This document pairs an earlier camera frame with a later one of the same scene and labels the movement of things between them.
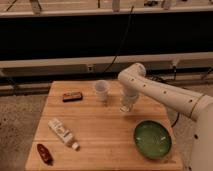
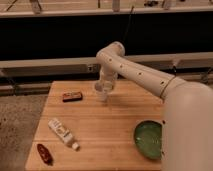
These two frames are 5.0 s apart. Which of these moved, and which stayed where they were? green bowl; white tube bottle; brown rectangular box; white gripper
Moved: white gripper
Stayed: brown rectangular box; green bowl; white tube bottle
